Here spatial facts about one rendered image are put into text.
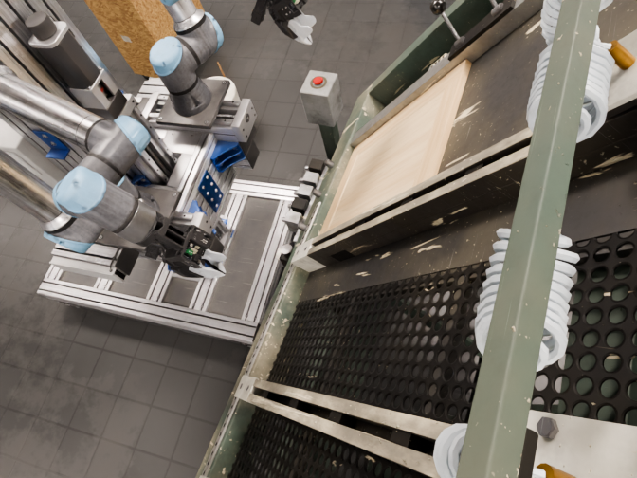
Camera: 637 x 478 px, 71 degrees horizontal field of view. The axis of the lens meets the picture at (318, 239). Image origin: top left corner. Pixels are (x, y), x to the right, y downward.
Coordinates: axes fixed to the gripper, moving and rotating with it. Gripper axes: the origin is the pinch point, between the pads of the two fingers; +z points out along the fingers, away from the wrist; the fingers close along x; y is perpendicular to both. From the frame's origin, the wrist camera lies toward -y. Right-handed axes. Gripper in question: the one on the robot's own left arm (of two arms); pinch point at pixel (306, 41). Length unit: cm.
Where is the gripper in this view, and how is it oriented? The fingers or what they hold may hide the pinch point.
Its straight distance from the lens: 132.4
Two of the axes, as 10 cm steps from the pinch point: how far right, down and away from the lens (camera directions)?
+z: 6.0, 4.7, 6.5
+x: 2.7, -8.8, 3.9
